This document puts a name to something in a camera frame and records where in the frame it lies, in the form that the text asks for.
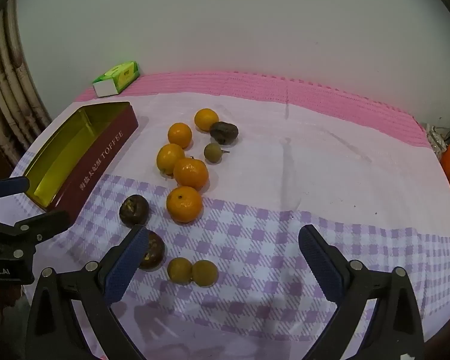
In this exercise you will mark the green tissue box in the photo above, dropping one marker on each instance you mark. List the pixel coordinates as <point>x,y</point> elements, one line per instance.
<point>116,78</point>

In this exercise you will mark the orange mandarin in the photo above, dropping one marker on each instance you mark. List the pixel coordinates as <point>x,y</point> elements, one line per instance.
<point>179,135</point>
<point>206,119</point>
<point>190,173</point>
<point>184,204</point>
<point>168,157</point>

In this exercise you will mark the dark wrinkled passion fruit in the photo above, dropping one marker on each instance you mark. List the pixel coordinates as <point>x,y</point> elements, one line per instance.
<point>225,132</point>
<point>153,251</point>
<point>134,210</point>

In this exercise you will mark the dark red tin box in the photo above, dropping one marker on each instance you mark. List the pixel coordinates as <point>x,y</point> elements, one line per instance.
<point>97,157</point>

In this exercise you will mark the purple checked white cloth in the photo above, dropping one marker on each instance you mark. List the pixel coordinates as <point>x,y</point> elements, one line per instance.
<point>285,213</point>

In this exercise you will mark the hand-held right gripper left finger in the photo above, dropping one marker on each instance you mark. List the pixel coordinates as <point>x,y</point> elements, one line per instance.
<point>126,264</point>

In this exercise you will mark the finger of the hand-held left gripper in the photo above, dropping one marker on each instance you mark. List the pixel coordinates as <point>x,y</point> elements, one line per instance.
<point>11,185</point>
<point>41,225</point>

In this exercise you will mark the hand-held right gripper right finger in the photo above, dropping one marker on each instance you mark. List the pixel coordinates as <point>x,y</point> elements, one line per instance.
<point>319,264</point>

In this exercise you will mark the pink ribbed mat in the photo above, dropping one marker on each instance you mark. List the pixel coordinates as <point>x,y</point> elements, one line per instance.
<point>322,93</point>

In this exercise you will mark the beige patterned curtain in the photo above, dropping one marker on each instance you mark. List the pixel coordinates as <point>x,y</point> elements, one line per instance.
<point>11,82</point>

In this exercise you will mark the silver foil clutter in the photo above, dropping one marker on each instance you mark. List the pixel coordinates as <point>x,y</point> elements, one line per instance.
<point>440,135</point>

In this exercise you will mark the small olive-brown round fruit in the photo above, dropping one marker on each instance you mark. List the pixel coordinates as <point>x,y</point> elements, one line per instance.
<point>205,273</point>
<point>179,270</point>
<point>212,153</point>

